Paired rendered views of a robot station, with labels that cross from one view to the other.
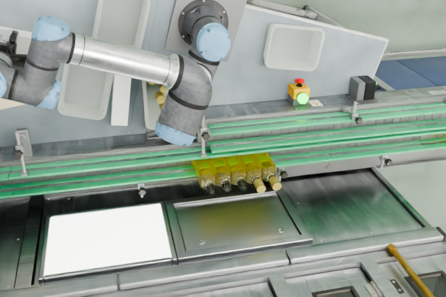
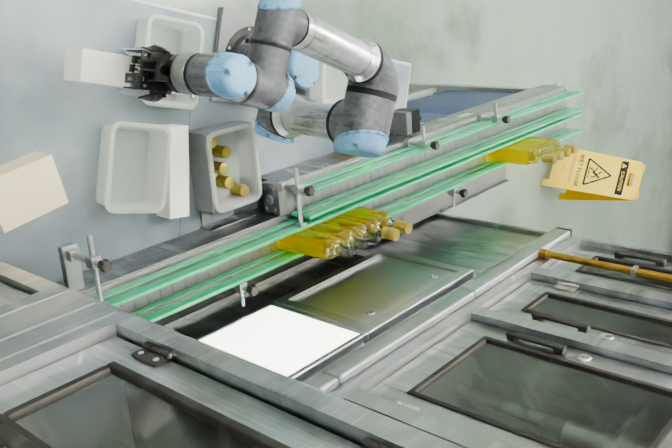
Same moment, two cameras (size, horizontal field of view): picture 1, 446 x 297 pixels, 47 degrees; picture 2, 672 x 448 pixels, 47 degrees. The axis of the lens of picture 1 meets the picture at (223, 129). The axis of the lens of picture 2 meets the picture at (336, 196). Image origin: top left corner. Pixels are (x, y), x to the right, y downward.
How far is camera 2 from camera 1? 117 cm
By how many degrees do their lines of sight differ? 33
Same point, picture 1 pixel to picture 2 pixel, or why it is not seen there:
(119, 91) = (176, 165)
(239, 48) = not seen: hidden behind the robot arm
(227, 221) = (370, 290)
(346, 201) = (450, 243)
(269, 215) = (403, 271)
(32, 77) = (275, 61)
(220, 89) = (273, 148)
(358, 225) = (487, 254)
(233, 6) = not seen: hidden behind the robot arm
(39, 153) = (89, 282)
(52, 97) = (291, 89)
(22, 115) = (40, 233)
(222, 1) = not seen: hidden behind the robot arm
